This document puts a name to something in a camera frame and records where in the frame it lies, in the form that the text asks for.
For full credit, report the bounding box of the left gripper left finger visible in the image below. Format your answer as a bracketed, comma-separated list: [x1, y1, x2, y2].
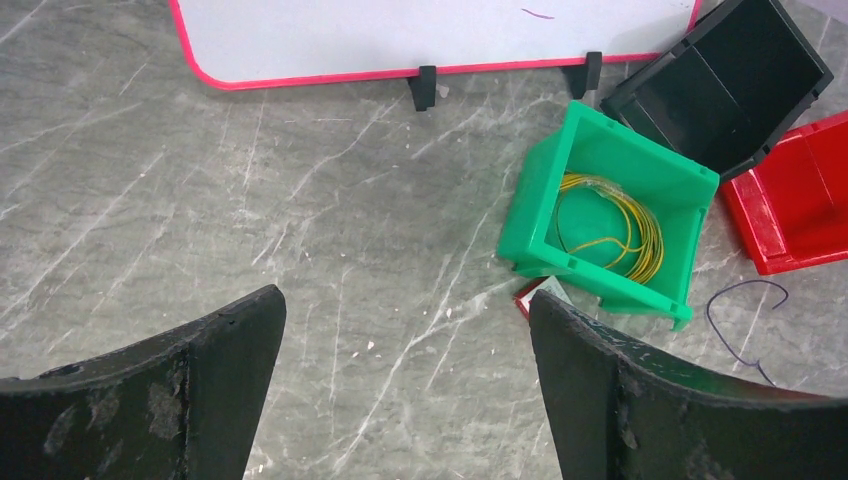
[1, 285, 286, 479]

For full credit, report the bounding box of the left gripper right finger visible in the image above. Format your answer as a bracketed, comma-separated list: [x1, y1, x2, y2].
[529, 291, 847, 479]

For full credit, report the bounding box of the dark purple cable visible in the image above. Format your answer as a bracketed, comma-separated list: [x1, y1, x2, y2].
[706, 278, 790, 389]

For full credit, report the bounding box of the small red white box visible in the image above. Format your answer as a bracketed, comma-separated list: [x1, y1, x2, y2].
[514, 276, 574, 321]

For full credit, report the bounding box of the green plastic bin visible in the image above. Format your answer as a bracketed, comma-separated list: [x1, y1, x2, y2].
[497, 101, 719, 331]

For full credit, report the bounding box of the red plastic bin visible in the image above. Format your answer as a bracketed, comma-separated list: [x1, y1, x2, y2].
[719, 111, 847, 275]

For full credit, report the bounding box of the whiteboard black foot right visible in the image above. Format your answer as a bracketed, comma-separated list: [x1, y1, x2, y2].
[564, 51, 603, 100]

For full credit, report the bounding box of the whiteboard black foot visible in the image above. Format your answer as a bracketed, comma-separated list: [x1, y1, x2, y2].
[407, 65, 437, 112]
[564, 51, 603, 100]

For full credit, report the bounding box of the black plastic bin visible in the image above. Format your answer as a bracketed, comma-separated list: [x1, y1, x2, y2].
[600, 0, 834, 182]

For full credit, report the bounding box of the pink framed whiteboard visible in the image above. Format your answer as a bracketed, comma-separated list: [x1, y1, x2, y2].
[170, 0, 701, 91]

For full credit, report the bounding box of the whiteboard black foot left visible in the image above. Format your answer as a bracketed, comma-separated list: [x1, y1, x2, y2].
[407, 65, 437, 112]

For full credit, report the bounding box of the yellow wire coil in bin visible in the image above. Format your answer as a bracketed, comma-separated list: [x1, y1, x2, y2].
[555, 173, 665, 285]

